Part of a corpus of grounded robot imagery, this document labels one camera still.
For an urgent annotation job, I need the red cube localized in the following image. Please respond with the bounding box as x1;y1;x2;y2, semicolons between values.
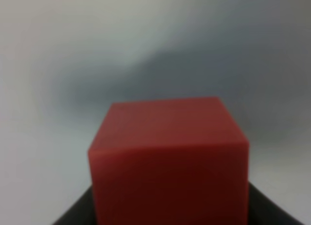
88;97;249;225

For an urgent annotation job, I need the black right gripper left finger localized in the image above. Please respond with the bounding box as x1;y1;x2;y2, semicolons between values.
53;186;97;225

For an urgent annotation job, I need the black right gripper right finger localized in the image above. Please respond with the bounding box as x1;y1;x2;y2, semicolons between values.
248;182;303;225

